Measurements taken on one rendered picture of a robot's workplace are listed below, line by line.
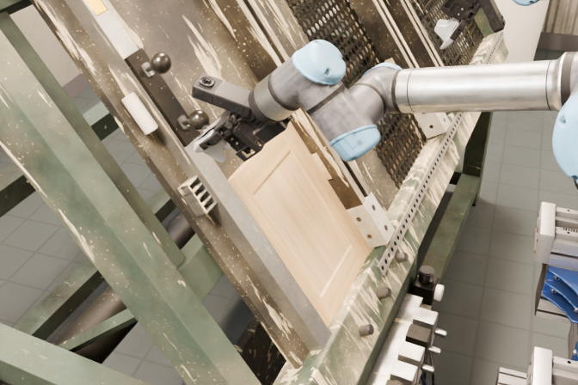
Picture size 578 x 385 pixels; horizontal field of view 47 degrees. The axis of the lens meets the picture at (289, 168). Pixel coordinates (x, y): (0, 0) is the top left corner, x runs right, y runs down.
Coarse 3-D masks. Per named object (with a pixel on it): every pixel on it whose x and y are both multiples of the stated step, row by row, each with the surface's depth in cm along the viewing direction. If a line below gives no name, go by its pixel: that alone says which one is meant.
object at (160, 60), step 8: (152, 56) 114; (160, 56) 114; (168, 56) 115; (144, 64) 123; (152, 64) 114; (160, 64) 113; (168, 64) 114; (144, 72) 124; (152, 72) 124; (160, 72) 114
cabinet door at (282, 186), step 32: (288, 128) 158; (256, 160) 146; (288, 160) 155; (256, 192) 143; (288, 192) 151; (320, 192) 160; (288, 224) 148; (320, 224) 157; (352, 224) 166; (288, 256) 145; (320, 256) 154; (352, 256) 163; (320, 288) 150
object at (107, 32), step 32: (96, 32) 122; (160, 128) 128; (192, 160) 128; (224, 192) 132; (224, 224) 134; (256, 224) 137; (256, 256) 135; (288, 288) 139; (288, 320) 141; (320, 320) 144
